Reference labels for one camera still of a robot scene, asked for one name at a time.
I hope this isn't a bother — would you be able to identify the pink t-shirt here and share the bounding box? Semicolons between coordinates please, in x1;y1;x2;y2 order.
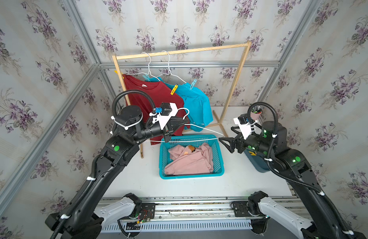
164;143;214;176

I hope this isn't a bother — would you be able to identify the white hanger under red shirt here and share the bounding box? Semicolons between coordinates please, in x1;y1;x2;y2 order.
124;52;161;83

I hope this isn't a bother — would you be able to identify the teal plastic laundry basket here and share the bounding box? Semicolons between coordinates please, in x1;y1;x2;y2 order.
159;134;225;180

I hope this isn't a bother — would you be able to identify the wooden clothes rack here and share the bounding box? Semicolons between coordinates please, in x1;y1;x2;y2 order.
111;41;253;159

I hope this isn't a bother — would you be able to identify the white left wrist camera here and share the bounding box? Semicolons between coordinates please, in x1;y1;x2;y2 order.
150;103;179;129

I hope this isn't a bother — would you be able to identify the light blue clothespin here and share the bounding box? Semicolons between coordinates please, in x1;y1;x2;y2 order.
190;79;197;90
143;75;151;82

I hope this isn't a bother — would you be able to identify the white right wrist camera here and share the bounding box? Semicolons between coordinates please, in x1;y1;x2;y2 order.
233;115;258;139

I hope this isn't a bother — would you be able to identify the yellow clothespin right on red shirt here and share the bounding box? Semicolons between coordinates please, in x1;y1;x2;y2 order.
171;85;178;95

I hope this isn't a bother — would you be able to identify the dark red t-shirt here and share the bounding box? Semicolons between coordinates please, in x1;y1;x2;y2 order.
111;75;187;145

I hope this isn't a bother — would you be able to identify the dark teal plastic tub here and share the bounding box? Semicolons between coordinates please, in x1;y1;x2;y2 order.
244;149;270;173

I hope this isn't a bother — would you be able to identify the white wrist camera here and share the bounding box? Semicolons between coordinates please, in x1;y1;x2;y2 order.
150;103;179;129
233;115;258;139

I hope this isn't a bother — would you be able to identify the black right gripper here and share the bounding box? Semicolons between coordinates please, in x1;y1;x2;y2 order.
220;124;277;159

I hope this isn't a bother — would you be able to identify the white hanger under turquoise shirt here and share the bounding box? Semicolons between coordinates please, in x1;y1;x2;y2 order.
159;50;187;84

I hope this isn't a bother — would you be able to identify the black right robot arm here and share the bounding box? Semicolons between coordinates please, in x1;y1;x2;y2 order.
219;102;365;239

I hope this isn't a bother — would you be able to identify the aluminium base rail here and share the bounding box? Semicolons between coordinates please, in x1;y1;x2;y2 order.
97;195;292;234

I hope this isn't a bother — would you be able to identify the pink metal pen bucket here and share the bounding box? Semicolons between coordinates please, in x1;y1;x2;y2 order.
251;107;263;120

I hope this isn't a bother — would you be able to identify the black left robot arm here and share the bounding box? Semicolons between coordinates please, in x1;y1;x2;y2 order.
45;90;189;239

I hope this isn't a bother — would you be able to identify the turquoise t-shirt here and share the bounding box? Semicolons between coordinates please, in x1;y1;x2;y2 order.
144;77;214;132

